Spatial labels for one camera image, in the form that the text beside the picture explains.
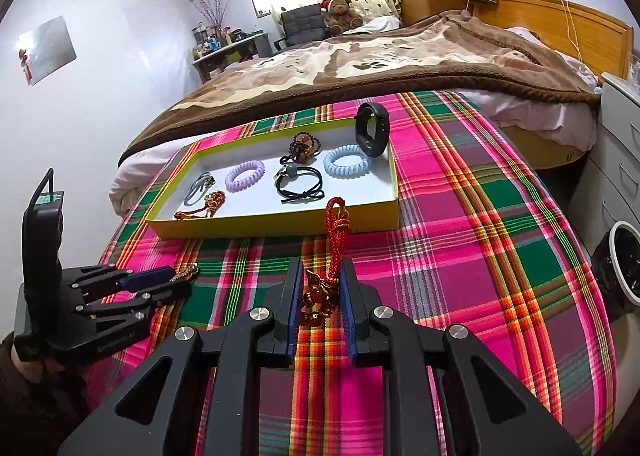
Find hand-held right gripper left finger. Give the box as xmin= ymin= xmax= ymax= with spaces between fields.
xmin=57 ymin=258 xmax=306 ymax=456

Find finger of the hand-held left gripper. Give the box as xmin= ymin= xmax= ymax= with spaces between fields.
xmin=75 ymin=281 xmax=194 ymax=323
xmin=62 ymin=263 xmax=177 ymax=299

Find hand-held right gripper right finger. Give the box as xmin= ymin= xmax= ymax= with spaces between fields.
xmin=337 ymin=257 xmax=583 ymax=456

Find silver keychain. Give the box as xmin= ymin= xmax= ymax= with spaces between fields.
xmin=170 ymin=263 xmax=200 ymax=284

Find red knot charm amber beads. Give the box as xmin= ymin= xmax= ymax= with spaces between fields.
xmin=300 ymin=196 xmax=353 ymax=328

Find red gold knot charm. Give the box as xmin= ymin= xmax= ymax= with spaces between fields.
xmin=174 ymin=190 xmax=227 ymax=221

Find yellow-green shallow box tray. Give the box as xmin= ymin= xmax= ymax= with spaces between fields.
xmin=145 ymin=117 xmax=401 ymax=239

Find purple spiral hair tie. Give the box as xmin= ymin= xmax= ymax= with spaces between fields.
xmin=226 ymin=161 xmax=266 ymax=192

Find black hair ties with bow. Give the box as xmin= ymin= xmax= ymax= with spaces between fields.
xmin=272 ymin=163 xmax=326 ymax=204

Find black smart band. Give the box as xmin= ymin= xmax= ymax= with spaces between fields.
xmin=354 ymin=103 xmax=392 ymax=158

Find brown bead bracelet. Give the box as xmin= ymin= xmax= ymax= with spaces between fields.
xmin=280 ymin=132 xmax=321 ymax=167

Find person's left forearm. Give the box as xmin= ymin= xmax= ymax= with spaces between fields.
xmin=0 ymin=333 xmax=108 ymax=456

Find pink green plaid blanket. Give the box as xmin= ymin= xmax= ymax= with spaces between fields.
xmin=82 ymin=90 xmax=618 ymax=456

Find group of bottles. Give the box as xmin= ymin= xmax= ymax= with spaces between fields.
xmin=192 ymin=23 xmax=251 ymax=59

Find small desk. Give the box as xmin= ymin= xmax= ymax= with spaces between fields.
xmin=192 ymin=31 xmax=271 ymax=84

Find tan mattress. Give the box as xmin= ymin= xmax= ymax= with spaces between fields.
xmin=500 ymin=123 xmax=587 ymax=170

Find brown fleece blanket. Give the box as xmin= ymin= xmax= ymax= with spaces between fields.
xmin=117 ymin=10 xmax=601 ymax=167

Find dried branches bouquet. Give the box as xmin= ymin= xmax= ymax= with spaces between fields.
xmin=192 ymin=0 xmax=241 ymax=32

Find white bin black liner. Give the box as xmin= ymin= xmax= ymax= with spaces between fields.
xmin=590 ymin=221 xmax=640 ymax=322

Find white pillow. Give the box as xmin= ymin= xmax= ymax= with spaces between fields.
xmin=357 ymin=16 xmax=403 ymax=33

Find grey armchair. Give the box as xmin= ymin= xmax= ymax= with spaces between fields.
xmin=272 ymin=3 xmax=331 ymax=54

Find brown teddy bear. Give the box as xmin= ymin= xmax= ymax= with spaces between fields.
xmin=319 ymin=0 xmax=365 ymax=36

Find white drawer cabinet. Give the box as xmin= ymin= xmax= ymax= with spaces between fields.
xmin=570 ymin=71 xmax=640 ymax=257

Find wooden headboard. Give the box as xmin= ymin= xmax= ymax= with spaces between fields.
xmin=470 ymin=0 xmax=636 ymax=79

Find grey hair tie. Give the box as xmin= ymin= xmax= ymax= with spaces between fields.
xmin=186 ymin=172 xmax=217 ymax=204

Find light blue spiral hair tie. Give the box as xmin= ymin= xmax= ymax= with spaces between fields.
xmin=322 ymin=145 xmax=371 ymax=179

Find grey wall poster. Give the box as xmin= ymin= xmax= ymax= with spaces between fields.
xmin=17 ymin=16 xmax=78 ymax=86

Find thin charging cable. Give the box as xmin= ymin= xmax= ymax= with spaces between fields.
xmin=562 ymin=0 xmax=585 ymax=62

